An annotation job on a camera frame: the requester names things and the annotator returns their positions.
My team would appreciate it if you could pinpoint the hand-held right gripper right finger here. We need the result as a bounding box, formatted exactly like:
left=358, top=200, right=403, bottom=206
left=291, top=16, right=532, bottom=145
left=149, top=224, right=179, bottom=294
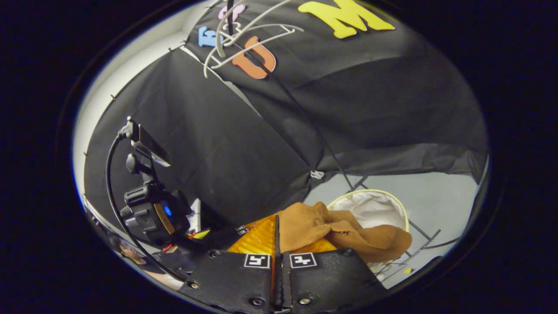
left=280, top=237, right=388, bottom=314

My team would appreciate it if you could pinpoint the brown shirt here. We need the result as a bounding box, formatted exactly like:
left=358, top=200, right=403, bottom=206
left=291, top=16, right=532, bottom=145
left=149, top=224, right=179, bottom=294
left=278, top=201, right=413, bottom=265

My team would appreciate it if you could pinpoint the black clothes rack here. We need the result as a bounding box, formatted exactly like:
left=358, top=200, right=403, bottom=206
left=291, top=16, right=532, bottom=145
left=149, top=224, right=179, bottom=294
left=226, top=0, right=461, bottom=280

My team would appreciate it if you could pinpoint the white taped clothes hanger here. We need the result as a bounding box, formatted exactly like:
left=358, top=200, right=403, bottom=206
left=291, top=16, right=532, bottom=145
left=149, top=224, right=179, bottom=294
left=215, top=0, right=298, bottom=58

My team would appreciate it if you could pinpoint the white laundry hamper yellow rim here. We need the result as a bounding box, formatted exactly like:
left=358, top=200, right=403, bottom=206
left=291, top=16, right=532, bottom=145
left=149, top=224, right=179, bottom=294
left=327, top=188, right=411, bottom=280

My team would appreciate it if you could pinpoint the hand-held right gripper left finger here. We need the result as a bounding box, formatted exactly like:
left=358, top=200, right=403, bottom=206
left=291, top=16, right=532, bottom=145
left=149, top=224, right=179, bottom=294
left=179, top=214, right=280, bottom=313

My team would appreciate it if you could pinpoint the white empty clothes hanger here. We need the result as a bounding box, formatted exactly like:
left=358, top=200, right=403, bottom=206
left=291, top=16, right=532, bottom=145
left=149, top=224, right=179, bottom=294
left=203, top=24, right=305, bottom=79

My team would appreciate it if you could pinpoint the row of black cloth clips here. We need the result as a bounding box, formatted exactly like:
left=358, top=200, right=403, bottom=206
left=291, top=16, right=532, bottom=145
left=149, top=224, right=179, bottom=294
left=109, top=38, right=189, bottom=102

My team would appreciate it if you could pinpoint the black backdrop cloth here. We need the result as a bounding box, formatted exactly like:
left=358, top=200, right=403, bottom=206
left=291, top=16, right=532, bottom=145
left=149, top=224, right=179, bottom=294
left=83, top=0, right=489, bottom=246

